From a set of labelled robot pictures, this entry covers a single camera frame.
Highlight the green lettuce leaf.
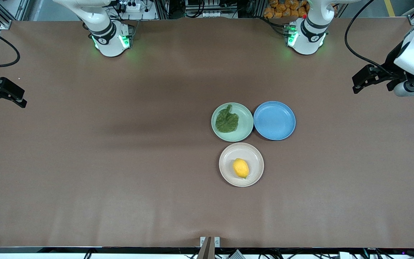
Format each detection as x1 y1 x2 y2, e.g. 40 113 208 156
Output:
215 104 239 133

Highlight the yellow lemon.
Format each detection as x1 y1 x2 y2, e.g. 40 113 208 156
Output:
233 158 250 179

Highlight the blue plate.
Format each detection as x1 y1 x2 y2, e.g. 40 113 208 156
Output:
253 101 296 141

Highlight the bag of orange items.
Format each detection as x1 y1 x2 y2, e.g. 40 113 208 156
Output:
263 0 310 19

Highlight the pale green plate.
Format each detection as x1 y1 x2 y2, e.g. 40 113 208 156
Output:
211 103 254 142

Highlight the beige plate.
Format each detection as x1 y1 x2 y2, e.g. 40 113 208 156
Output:
219 142 265 187

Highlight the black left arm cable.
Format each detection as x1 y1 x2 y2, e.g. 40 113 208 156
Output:
344 0 391 76

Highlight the equipment rack with cables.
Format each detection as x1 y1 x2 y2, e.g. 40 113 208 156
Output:
184 0 240 19

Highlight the black table edge rail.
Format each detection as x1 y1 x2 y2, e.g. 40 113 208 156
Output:
0 246 414 255

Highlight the camera mount post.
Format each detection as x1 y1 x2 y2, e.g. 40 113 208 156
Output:
197 236 221 259

